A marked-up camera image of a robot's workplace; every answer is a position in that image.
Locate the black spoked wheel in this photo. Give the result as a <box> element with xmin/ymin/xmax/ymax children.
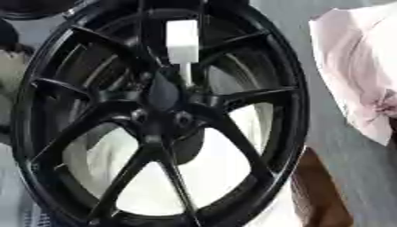
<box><xmin>9</xmin><ymin>0</ymin><xmax>312</xmax><ymax>227</ymax></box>

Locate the black round object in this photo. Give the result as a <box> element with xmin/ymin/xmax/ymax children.
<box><xmin>0</xmin><ymin>0</ymin><xmax>80</xmax><ymax>20</ymax></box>

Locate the brown wooden furniture piece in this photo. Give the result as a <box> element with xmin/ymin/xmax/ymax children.
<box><xmin>290</xmin><ymin>146</ymin><xmax>357</xmax><ymax>227</ymax></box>

